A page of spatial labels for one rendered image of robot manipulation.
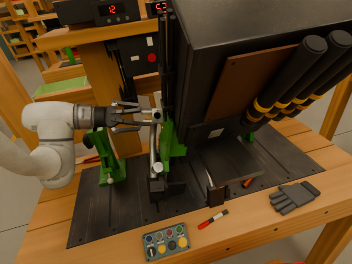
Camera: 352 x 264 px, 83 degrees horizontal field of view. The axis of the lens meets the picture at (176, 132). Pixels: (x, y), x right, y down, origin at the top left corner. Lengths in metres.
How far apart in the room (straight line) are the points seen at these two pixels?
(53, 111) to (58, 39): 0.25
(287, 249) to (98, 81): 1.67
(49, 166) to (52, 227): 0.40
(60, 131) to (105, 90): 0.34
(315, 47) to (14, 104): 1.05
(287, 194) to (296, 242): 1.02
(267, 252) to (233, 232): 1.02
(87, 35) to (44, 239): 0.79
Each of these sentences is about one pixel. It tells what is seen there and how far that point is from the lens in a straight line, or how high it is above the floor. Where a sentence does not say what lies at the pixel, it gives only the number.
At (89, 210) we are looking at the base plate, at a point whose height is 0.90.
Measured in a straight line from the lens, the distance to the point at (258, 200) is 0.90.
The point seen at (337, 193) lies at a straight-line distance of 1.02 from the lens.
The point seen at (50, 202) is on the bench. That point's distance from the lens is 1.15.
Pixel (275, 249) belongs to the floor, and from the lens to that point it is 1.83.
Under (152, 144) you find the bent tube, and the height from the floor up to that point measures 1.09.
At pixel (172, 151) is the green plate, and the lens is 0.73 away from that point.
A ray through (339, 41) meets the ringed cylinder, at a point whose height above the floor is 1.52.
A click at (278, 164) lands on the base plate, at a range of 1.05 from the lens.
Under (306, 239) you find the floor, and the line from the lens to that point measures 1.94.
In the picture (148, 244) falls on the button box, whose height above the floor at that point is 0.94.
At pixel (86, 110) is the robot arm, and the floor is 1.32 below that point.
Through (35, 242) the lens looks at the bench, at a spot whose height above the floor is 0.88.
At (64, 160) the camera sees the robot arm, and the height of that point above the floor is 1.22.
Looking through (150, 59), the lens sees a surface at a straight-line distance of 0.83.
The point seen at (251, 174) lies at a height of 1.13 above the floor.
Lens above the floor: 1.61
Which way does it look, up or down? 35 degrees down
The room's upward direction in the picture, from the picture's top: 8 degrees counter-clockwise
